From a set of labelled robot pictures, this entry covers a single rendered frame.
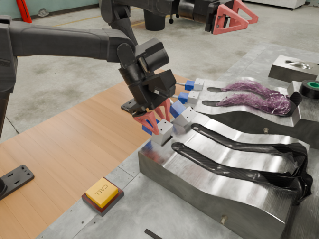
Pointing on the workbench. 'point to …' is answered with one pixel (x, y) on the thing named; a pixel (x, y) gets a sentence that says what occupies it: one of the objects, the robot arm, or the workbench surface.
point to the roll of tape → (310, 88)
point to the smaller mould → (293, 69)
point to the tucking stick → (152, 234)
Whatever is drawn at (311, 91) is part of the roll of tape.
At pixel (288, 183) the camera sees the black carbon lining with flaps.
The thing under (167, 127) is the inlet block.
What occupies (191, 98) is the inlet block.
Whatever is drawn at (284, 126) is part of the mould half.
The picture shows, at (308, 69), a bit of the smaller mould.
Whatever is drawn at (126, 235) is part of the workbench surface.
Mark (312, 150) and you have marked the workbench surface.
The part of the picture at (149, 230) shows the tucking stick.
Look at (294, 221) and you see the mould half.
